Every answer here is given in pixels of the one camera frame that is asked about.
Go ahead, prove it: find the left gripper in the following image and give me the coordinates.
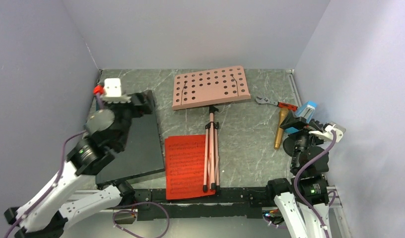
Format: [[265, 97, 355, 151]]
[[96, 89, 153, 149]]

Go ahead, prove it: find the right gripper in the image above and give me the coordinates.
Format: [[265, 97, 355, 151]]
[[279, 109, 328, 171]]

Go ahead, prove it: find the gold microphone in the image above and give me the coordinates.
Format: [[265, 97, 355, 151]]
[[273, 108, 289, 150]]

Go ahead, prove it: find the blue metronome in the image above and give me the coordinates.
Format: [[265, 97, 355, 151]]
[[284, 101, 317, 134]]

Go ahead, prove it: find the black microphone desk stand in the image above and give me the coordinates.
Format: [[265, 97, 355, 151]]
[[283, 119, 324, 156]]

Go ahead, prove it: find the red sheet music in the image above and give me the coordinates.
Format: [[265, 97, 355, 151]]
[[202, 130, 220, 195], [164, 135, 215, 200]]

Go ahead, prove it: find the pink tripod music stand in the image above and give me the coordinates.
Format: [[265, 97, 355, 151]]
[[171, 65, 253, 192]]

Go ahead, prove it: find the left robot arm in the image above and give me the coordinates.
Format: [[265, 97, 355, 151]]
[[4, 92, 154, 238]]

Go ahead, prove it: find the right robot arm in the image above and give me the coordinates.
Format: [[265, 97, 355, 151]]
[[263, 112, 343, 238]]

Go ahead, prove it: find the dark grey rack box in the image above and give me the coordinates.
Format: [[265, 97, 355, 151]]
[[95, 90, 165, 187]]

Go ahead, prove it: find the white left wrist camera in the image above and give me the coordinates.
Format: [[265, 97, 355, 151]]
[[100, 78, 131, 103]]

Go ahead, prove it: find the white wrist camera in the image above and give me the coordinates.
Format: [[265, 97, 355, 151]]
[[309, 122, 346, 143], [100, 78, 131, 103]]

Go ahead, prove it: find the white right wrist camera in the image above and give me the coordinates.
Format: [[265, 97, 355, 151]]
[[309, 122, 346, 143]]

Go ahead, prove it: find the red handled adjustable wrench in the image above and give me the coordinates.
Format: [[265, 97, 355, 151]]
[[255, 97, 298, 112]]

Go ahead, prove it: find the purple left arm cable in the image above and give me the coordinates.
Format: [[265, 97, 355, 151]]
[[3, 95, 106, 238]]

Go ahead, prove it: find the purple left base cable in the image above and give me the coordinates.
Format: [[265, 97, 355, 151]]
[[112, 201, 171, 238]]

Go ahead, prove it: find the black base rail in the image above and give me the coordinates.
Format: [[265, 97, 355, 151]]
[[114, 187, 276, 221]]

